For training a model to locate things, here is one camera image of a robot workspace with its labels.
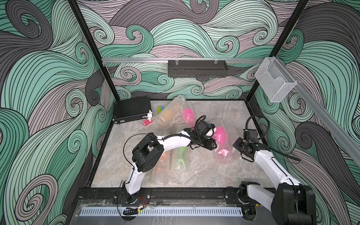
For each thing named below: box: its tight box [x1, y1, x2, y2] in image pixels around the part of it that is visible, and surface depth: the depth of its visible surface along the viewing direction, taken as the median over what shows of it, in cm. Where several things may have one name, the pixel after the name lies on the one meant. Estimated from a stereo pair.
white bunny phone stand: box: [142, 109, 154, 127], surface depth 106 cm
